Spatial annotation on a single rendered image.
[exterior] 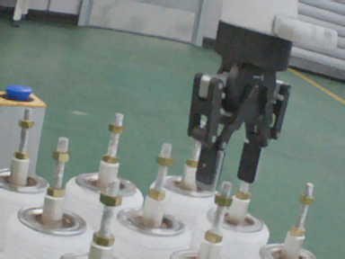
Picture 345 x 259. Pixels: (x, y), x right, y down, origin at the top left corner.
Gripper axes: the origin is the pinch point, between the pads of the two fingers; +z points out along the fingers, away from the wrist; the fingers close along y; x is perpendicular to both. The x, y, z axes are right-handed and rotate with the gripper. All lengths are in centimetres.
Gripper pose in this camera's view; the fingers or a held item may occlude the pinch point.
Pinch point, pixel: (229, 171)
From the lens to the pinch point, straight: 68.7
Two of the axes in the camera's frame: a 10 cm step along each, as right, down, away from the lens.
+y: -6.8, 0.7, -7.3
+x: 7.1, 3.1, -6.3
